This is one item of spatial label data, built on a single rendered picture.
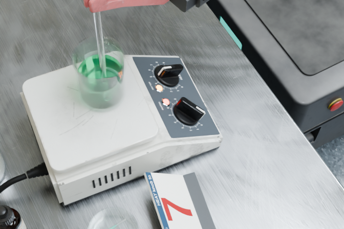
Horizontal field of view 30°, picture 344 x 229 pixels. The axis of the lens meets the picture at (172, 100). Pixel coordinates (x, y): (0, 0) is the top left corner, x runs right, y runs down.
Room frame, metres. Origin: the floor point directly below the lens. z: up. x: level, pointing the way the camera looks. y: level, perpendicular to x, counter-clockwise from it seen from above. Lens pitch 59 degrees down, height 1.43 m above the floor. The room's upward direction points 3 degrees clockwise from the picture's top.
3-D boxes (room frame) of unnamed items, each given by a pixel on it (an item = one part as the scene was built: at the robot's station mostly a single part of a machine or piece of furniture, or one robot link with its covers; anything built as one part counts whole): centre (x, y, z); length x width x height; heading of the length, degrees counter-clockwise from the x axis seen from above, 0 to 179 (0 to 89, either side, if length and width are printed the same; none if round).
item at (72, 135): (0.35, 0.09, 0.83); 0.12 x 0.12 x 0.01; 26
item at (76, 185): (0.36, 0.07, 0.79); 0.22 x 0.13 x 0.08; 116
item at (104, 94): (0.36, 0.07, 0.87); 0.06 x 0.05 x 0.08; 54
